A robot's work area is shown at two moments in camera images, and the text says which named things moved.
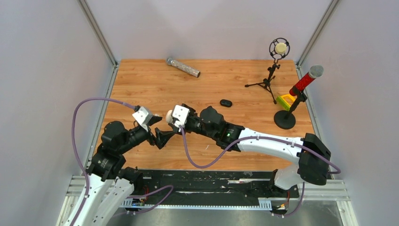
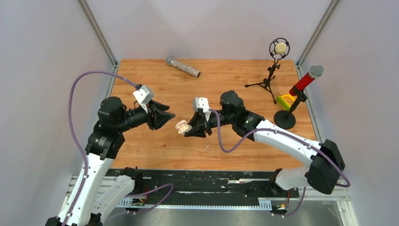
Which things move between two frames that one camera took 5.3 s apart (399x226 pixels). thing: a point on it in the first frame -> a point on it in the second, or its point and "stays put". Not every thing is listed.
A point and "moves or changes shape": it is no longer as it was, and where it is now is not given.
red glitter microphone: x=307 y=80 stays put
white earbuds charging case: x=169 y=118 moves or changes shape
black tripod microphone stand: x=279 y=48 stays put
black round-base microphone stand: x=285 y=119 stays put
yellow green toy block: x=285 y=101 stays put
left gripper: x=162 y=138 -> x=160 y=118
